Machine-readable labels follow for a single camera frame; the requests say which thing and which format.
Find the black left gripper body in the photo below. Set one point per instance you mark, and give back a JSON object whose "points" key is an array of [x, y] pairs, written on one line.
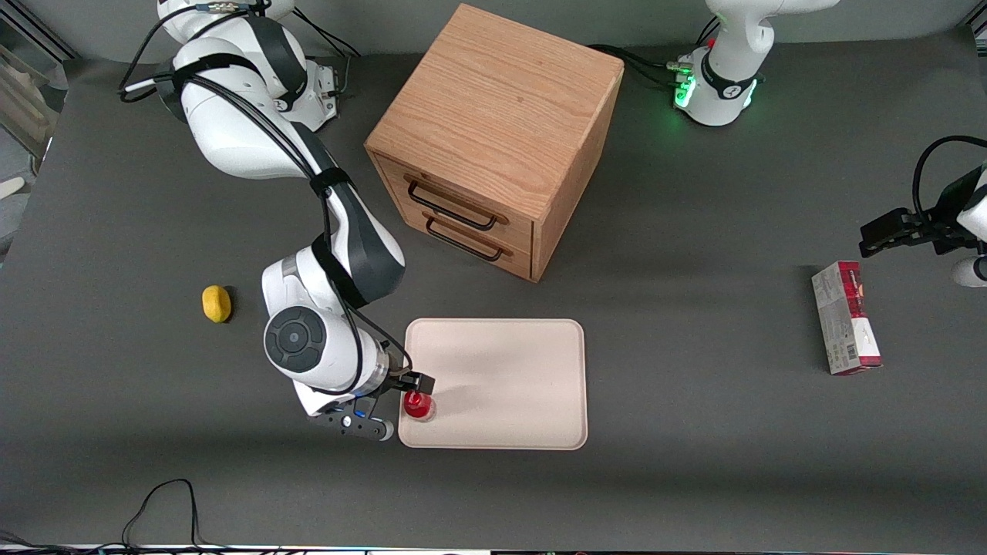
{"points": [[939, 226]]}

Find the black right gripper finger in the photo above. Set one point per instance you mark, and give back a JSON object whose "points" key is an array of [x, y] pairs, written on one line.
{"points": [[426, 383]]}

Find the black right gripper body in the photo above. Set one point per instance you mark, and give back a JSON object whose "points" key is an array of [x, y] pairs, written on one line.
{"points": [[403, 380]]}

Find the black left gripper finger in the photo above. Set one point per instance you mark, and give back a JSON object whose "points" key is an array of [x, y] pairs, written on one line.
{"points": [[885, 231]]}

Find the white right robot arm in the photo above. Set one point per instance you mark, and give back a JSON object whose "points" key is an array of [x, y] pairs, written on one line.
{"points": [[231, 131]]}

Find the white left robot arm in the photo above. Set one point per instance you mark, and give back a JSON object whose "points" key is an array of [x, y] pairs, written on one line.
{"points": [[725, 96]]}

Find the beige plastic tray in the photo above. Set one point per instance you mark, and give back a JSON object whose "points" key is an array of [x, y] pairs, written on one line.
{"points": [[509, 378]]}

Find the red tartan cardboard box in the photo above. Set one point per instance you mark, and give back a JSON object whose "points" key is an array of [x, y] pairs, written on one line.
{"points": [[844, 320]]}

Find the yellow lemon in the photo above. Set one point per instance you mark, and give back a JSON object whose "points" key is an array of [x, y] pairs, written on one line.
{"points": [[217, 304]]}

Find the wooden two-drawer cabinet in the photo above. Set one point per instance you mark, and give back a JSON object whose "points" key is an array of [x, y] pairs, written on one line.
{"points": [[493, 108]]}

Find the aluminium frame rail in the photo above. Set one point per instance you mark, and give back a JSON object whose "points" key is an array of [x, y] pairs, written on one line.
{"points": [[31, 31]]}

